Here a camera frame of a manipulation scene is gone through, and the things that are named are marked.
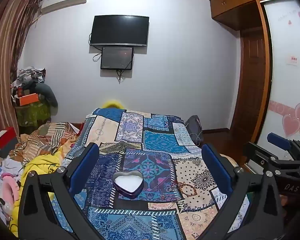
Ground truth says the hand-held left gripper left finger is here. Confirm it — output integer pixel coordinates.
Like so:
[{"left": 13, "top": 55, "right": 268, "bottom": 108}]
[{"left": 18, "top": 142, "right": 100, "bottom": 240}]

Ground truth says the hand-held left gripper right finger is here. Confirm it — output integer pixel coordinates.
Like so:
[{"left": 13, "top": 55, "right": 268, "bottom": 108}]
[{"left": 201, "top": 144, "right": 290, "bottom": 240}]

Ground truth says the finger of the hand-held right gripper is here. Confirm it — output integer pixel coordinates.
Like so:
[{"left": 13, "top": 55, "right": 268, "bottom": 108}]
[
  {"left": 242, "top": 142, "right": 300, "bottom": 178},
  {"left": 267, "top": 132, "right": 300, "bottom": 157}
]

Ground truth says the heart-shaped purple tin box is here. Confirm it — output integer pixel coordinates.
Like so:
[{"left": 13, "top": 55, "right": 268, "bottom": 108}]
[{"left": 112, "top": 170, "right": 145, "bottom": 200}]

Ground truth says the pink heart sticker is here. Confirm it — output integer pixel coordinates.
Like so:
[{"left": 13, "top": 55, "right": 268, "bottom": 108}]
[{"left": 269, "top": 100, "right": 300, "bottom": 138}]

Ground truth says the yellow fleece blanket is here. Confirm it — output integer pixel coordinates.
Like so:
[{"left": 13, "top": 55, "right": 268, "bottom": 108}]
[{"left": 9, "top": 140, "right": 74, "bottom": 238}]

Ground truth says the dark bag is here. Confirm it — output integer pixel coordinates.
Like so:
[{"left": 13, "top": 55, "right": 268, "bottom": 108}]
[{"left": 184, "top": 115, "right": 204, "bottom": 146}]

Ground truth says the striped orange blanket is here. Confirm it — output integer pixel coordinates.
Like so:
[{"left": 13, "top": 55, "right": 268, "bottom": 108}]
[{"left": 10, "top": 121, "right": 85, "bottom": 166}]

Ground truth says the blue patchwork blanket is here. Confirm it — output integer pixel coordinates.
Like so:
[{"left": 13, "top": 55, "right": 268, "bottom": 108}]
[{"left": 51, "top": 107, "right": 250, "bottom": 240}]

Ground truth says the yellow object behind bed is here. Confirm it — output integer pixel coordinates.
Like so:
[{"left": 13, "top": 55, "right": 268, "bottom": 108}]
[{"left": 102, "top": 99, "right": 126, "bottom": 110}]

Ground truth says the pink plush toy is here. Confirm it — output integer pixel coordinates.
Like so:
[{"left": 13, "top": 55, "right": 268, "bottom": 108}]
[{"left": 0, "top": 175, "right": 20, "bottom": 207}]

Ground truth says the red and white box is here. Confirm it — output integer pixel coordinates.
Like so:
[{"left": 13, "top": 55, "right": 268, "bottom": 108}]
[{"left": 0, "top": 126, "right": 18, "bottom": 153}]

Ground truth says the orange box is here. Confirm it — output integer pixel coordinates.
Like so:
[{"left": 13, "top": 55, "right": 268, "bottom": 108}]
[{"left": 19, "top": 93, "right": 39, "bottom": 106}]

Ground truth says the pile of clothes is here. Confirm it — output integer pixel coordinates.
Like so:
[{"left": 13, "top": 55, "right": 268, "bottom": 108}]
[{"left": 11, "top": 66, "right": 47, "bottom": 96}]

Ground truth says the brown striped curtain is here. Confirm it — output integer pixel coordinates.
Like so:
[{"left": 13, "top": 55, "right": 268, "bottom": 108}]
[{"left": 0, "top": 0, "right": 43, "bottom": 155}]

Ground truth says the wooden overhead cabinet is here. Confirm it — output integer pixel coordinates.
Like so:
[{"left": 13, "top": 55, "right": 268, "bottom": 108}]
[{"left": 209, "top": 0, "right": 292, "bottom": 30}]

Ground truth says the white air conditioner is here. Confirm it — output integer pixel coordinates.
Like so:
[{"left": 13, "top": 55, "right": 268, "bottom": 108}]
[{"left": 40, "top": 0, "right": 90, "bottom": 14}]

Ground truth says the thin white cable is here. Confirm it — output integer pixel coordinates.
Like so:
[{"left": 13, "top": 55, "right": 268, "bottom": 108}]
[{"left": 190, "top": 122, "right": 203, "bottom": 146}]

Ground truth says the small black wall monitor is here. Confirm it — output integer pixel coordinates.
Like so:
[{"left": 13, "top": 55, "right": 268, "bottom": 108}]
[{"left": 100, "top": 46, "right": 135, "bottom": 70}]

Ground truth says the black wall television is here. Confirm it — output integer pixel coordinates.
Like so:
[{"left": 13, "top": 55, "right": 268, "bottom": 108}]
[{"left": 89, "top": 15, "right": 150, "bottom": 48}]

